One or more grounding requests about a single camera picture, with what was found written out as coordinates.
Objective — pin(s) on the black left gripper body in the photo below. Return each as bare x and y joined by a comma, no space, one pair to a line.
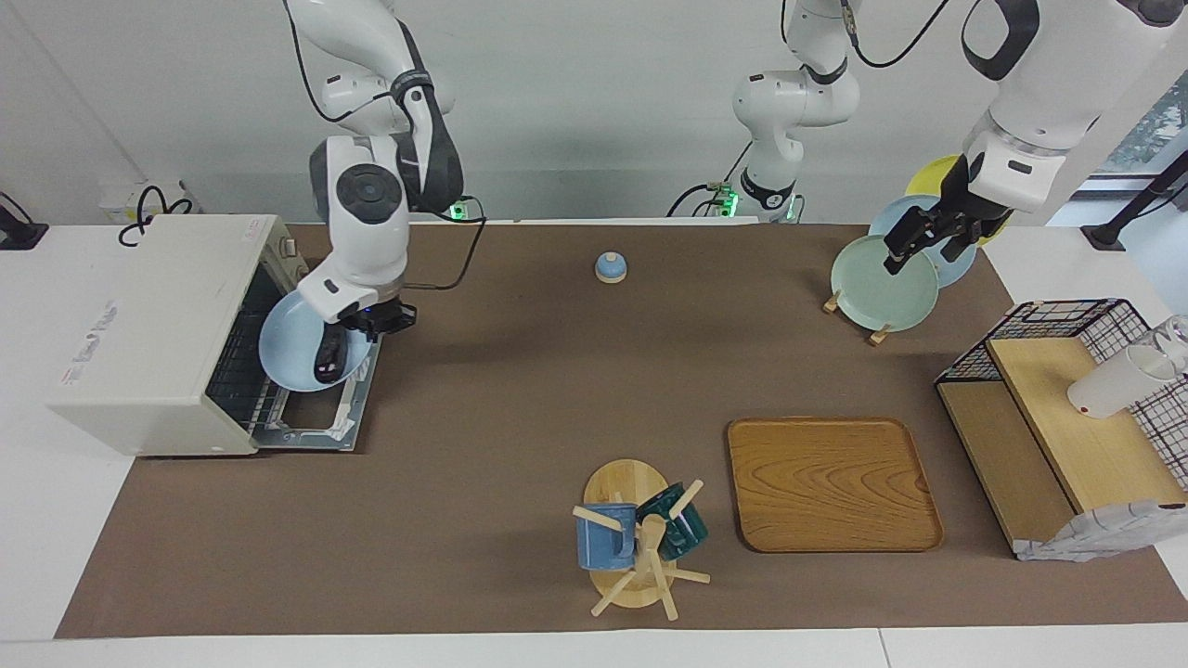
961,213

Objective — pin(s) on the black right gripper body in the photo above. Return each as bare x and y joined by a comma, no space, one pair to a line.
380,317

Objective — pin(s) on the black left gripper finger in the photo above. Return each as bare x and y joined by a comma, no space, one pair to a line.
956,249
905,243

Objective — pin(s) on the dark purple eggplant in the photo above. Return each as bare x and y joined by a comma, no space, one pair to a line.
329,357

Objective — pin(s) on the white toaster oven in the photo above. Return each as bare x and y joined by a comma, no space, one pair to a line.
139,325

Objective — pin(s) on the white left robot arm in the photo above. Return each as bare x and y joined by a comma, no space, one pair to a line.
1058,74

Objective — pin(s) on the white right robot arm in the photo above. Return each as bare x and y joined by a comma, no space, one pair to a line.
371,204

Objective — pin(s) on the light blue racked plate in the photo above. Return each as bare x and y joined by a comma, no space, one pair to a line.
886,221

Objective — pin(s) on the yellow racked plate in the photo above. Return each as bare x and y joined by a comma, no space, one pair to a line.
933,176

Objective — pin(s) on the pale green racked plate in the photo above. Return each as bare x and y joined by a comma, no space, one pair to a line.
872,292

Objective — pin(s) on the wooden plate rack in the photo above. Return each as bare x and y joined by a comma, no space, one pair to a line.
879,336

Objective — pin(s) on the black clamp stand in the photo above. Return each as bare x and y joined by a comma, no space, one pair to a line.
1137,199

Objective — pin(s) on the white plastic cup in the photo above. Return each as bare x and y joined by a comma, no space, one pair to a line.
1109,390

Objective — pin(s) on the brown table mat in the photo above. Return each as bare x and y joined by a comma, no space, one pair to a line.
557,445

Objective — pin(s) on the clear glass cup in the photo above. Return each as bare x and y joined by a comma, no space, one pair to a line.
1177,339

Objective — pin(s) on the wooden serving tray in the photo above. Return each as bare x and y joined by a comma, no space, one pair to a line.
826,482

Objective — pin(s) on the wooden mug tree stand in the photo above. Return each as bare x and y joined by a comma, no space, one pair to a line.
626,482

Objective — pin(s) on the blue ceramic mug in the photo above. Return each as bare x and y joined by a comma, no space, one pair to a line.
603,547

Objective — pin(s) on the dark green ceramic mug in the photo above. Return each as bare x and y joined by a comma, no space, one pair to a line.
687,533

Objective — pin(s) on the black table clamp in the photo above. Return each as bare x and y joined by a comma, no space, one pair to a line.
19,232

